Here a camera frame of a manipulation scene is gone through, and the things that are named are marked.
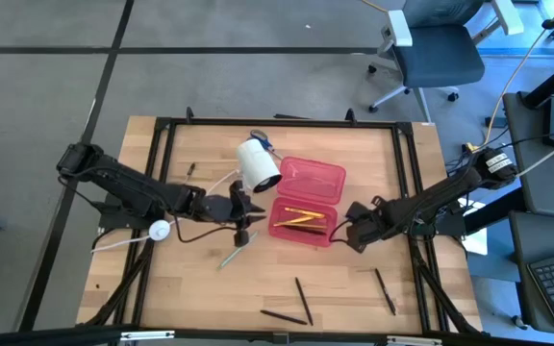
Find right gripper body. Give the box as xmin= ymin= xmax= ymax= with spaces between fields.
xmin=345 ymin=195 xmax=387 ymax=255

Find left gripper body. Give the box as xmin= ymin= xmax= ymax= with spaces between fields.
xmin=194 ymin=180 xmax=252 ymax=249

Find yellow pencils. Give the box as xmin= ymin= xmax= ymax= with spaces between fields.
xmin=272 ymin=215 xmax=315 ymax=228

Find orange pencil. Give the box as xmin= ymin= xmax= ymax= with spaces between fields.
xmin=284 ymin=222 xmax=329 ymax=231

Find dark blue pen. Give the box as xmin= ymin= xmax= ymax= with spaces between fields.
xmin=284 ymin=225 xmax=328 ymax=237

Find pink translucent supply box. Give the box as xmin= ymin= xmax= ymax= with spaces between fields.
xmin=267 ymin=156 xmax=348 ymax=249

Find black pen with white print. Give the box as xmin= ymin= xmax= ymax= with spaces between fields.
xmin=373 ymin=267 xmax=398 ymax=317

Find matte black pen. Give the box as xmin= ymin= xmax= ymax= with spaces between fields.
xmin=259 ymin=309 xmax=309 ymax=327
xmin=294 ymin=276 xmax=315 ymax=327

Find white paper sheet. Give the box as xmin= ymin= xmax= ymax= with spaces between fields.
xmin=462 ymin=199 xmax=490 ymax=256

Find grey desk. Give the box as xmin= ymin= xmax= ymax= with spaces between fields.
xmin=507 ymin=210 xmax=554 ymax=337
xmin=502 ymin=90 xmax=554 ymax=220

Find grey white office chair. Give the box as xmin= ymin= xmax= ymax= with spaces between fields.
xmin=366 ymin=0 xmax=523 ymax=124

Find black desk leg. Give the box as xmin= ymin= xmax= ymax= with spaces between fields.
xmin=521 ymin=62 xmax=554 ymax=110

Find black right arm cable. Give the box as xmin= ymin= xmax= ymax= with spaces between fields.
xmin=328 ymin=216 xmax=355 ymax=245

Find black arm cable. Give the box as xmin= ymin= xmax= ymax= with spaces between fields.
xmin=173 ymin=215 xmax=238 ymax=244
xmin=328 ymin=216 xmax=355 ymax=245

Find white cylindrical camera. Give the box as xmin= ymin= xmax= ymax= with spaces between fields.
xmin=235 ymin=137 xmax=284 ymax=195

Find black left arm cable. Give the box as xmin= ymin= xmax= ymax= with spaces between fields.
xmin=173 ymin=215 xmax=238 ymax=244

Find white round cable switch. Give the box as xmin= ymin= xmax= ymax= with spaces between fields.
xmin=148 ymin=219 xmax=172 ymax=242

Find blue-handled scissors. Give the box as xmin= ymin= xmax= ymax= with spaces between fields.
xmin=249 ymin=128 xmax=286 ymax=162

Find black metal table frame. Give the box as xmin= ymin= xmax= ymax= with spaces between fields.
xmin=0 ymin=106 xmax=554 ymax=346

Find white lamp cable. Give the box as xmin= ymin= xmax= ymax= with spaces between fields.
xmin=91 ymin=167 xmax=242 ymax=255

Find tan cable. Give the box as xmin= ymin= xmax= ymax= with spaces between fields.
xmin=478 ymin=0 xmax=554 ymax=150

